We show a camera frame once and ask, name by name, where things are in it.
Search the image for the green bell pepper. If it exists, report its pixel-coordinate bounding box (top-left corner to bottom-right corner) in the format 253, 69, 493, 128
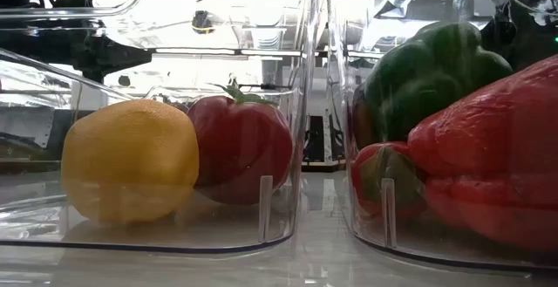
351, 20, 514, 151

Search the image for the red bell pepper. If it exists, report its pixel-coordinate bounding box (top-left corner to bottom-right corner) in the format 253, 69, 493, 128
407, 53, 558, 253

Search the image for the orange-yellow mango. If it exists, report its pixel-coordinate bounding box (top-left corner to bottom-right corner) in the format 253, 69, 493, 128
60, 99, 201, 225

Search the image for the black metal table frame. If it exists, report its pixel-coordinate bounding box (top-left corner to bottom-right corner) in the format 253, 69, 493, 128
300, 112, 348, 171

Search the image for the clear plastic bin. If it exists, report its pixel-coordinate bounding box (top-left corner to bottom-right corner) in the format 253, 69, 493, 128
0, 0, 323, 256
324, 0, 558, 275

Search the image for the red tomato with green stem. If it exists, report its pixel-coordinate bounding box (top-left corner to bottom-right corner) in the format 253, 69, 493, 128
187, 82, 294, 206

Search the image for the bright red chili pepper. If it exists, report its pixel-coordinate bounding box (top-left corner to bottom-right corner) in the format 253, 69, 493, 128
350, 141, 426, 218

